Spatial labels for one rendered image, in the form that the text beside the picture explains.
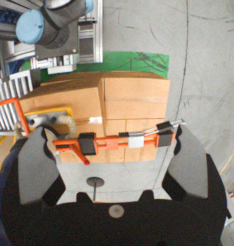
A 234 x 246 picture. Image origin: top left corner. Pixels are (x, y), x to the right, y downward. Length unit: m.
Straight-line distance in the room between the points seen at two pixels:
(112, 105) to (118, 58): 0.68
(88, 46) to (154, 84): 0.79
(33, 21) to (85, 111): 0.56
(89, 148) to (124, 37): 1.37
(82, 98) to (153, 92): 0.68
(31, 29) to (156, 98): 1.09
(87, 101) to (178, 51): 1.45
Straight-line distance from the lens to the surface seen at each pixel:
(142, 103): 1.20
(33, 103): 0.87
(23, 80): 1.37
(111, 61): 1.63
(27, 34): 0.45
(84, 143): 0.57
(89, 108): 0.75
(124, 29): 1.68
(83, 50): 1.45
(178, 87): 1.93
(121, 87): 1.12
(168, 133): 0.59
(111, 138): 0.55
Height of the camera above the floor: 1.63
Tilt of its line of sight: 60 degrees down
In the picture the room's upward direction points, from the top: 175 degrees clockwise
